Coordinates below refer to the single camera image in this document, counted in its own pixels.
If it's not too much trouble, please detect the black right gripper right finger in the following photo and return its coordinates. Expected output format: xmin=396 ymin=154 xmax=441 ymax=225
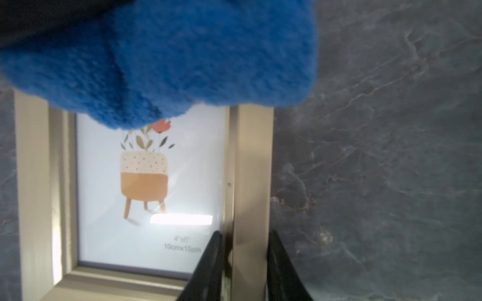
xmin=267 ymin=230 xmax=313 ymax=301

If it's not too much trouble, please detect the light wood picture frame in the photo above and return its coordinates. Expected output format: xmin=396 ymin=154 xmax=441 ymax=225
xmin=15 ymin=92 xmax=274 ymax=300

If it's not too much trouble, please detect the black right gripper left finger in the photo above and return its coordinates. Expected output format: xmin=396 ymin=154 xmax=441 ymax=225
xmin=177 ymin=231 xmax=223 ymax=301

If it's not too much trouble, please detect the blue microfibre cloth black trim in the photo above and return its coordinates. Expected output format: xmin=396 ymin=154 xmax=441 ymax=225
xmin=1 ymin=1 xmax=317 ymax=129

